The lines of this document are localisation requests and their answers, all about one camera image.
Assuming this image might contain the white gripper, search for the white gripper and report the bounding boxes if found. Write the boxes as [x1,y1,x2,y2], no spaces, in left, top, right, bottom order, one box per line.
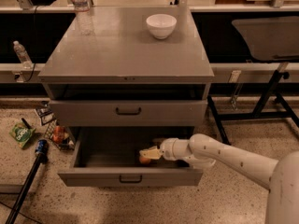
[139,138,178,161]

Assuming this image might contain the orange fruit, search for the orange fruit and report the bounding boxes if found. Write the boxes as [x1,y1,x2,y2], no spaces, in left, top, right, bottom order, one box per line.
[139,156,151,165]

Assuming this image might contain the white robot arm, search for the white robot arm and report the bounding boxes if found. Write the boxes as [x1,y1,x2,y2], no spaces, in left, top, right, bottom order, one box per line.
[139,133,299,224]

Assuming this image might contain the grey open lower drawer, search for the grey open lower drawer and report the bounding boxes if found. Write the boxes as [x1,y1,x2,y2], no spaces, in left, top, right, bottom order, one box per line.
[58,127,202,187]

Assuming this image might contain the grey metal drawer cabinet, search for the grey metal drawer cabinet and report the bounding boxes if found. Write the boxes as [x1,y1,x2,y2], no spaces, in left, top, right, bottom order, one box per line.
[39,6,214,141]

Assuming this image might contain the grey upper drawer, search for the grey upper drawer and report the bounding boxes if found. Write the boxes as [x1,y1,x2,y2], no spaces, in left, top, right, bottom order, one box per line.
[50,100,207,127]

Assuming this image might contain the blue soda can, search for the blue soda can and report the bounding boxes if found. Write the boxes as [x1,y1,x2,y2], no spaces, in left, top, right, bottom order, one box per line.
[35,139,49,157]

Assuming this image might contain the black pole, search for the black pole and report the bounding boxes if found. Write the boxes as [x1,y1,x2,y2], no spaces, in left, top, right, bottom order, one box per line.
[6,153,48,224]

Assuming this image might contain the black snack packet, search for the black snack packet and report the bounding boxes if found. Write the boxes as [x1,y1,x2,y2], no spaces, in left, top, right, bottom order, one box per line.
[34,101,57,127]

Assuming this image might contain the white ceramic bowl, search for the white ceramic bowl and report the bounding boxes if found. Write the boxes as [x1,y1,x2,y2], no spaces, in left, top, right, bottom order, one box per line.
[146,14,177,39]

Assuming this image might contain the green snack bag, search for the green snack bag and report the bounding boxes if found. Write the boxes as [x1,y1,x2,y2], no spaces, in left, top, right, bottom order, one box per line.
[9,123,36,148]

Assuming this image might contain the clear water bottle on ledge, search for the clear water bottle on ledge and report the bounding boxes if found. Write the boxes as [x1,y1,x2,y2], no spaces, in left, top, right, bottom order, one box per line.
[13,41,33,69]

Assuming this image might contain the clear water bottle on cabinet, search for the clear water bottle on cabinet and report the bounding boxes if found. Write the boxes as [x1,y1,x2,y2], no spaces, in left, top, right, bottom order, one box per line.
[71,0,93,35]

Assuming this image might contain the black stand frame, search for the black stand frame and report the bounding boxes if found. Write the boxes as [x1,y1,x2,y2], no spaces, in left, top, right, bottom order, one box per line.
[207,62,299,145]

